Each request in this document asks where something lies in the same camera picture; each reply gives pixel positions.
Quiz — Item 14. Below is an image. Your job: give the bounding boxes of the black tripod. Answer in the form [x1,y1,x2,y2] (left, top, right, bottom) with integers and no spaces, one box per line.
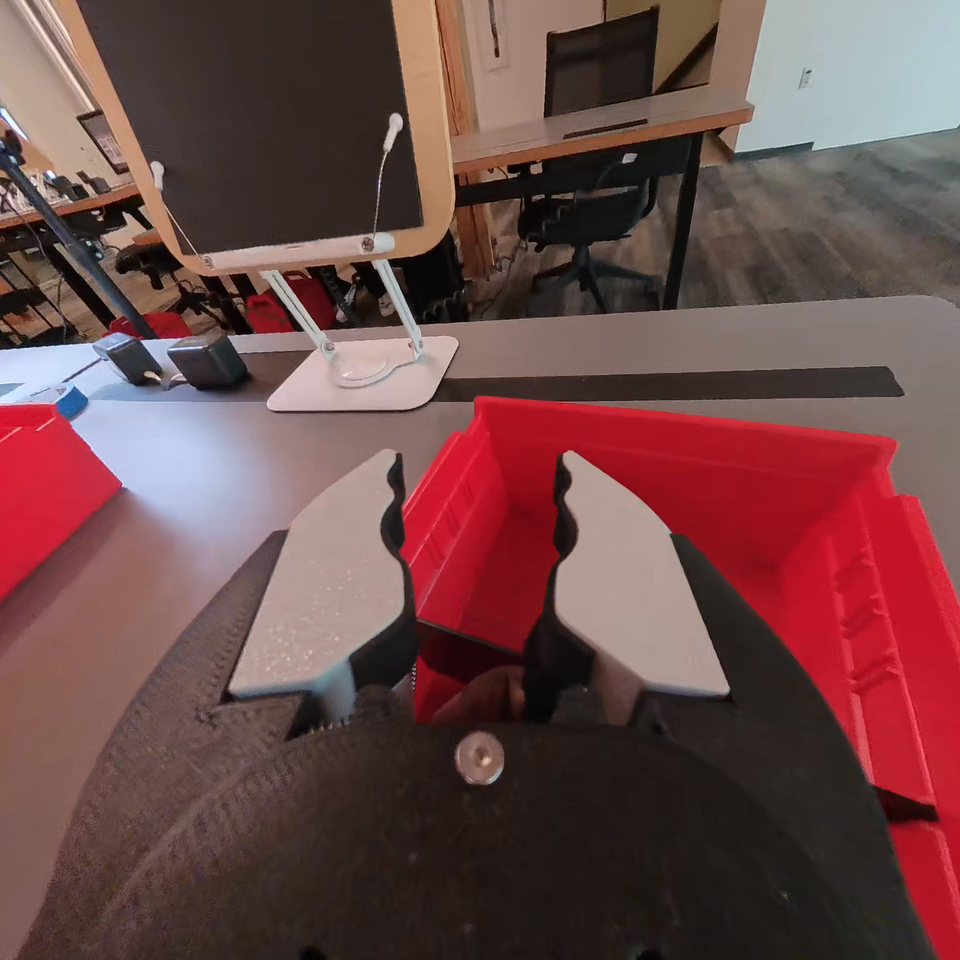
[0,127,159,339]

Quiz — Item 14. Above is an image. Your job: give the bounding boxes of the black office chair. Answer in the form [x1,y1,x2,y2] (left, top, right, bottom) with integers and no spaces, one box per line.
[517,6,663,315]

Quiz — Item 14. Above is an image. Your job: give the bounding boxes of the white tablet stand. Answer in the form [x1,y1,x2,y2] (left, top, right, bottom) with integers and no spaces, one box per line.
[148,111,460,415]

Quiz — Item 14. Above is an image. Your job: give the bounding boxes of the red plastic bin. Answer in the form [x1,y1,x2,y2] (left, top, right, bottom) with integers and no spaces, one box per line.
[0,403,125,605]

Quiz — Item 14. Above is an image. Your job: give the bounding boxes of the black board with wooden rim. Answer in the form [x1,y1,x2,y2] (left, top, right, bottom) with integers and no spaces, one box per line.
[56,0,457,277]

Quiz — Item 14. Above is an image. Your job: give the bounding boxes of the black power adapter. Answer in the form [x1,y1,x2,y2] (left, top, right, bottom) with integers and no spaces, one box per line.
[166,332,250,393]
[93,333,165,386]

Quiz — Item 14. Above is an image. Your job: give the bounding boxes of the black divider panel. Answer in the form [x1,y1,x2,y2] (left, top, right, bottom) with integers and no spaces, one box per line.
[414,621,940,824]

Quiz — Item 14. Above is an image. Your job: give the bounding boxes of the red tote bag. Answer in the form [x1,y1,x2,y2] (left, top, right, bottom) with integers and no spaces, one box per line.
[243,273,335,335]

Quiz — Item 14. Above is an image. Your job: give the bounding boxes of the wooden desk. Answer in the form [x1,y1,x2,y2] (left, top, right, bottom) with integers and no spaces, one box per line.
[450,101,755,312]

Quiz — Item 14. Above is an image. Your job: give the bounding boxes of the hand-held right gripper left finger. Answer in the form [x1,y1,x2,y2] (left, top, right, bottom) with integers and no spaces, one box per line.
[227,448,420,720]

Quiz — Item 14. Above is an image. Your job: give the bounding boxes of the framed wall picture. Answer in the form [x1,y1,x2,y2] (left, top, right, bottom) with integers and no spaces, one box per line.
[75,108,135,177]

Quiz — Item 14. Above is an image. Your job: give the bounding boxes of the red bin with black divider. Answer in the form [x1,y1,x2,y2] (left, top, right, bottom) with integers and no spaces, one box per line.
[399,396,960,960]

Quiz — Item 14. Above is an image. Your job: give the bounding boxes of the black tape strip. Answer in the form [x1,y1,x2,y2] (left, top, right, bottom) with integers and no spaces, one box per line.
[225,351,906,402]

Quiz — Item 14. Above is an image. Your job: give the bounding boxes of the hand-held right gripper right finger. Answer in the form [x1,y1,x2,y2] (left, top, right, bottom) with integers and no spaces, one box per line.
[523,450,732,725]

